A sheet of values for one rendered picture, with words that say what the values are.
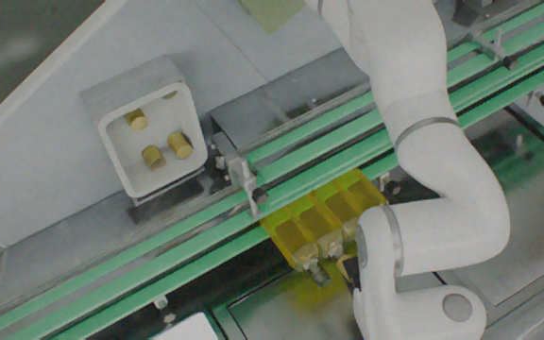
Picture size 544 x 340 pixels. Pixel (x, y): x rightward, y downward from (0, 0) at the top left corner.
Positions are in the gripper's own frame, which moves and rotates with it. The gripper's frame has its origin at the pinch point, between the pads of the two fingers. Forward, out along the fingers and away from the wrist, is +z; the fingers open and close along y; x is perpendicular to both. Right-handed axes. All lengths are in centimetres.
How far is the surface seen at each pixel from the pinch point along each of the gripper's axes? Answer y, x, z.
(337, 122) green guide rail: 13.8, -6.4, 25.9
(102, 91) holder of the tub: 33, 35, 30
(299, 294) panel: -12.6, 9.5, 6.0
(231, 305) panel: -13.2, 23.7, 8.5
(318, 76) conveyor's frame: 16.0, -6.7, 38.0
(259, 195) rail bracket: 16.2, 13.6, 11.7
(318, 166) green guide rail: 6.6, -0.9, 22.1
